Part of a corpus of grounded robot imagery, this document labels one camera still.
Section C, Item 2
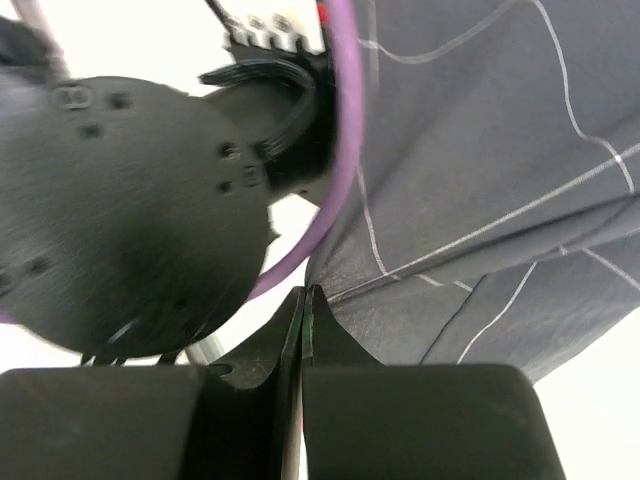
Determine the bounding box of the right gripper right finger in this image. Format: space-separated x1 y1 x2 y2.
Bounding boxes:
302 286 565 480

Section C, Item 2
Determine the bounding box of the dark grey checked pillowcase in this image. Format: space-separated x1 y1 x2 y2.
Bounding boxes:
307 1 639 380

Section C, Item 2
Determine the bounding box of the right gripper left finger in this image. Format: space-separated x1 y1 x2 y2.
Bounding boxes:
1 287 304 479

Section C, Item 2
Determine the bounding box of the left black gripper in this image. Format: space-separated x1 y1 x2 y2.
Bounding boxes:
1 19 335 363

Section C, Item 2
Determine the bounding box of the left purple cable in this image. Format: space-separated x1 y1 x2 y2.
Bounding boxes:
0 0 364 326

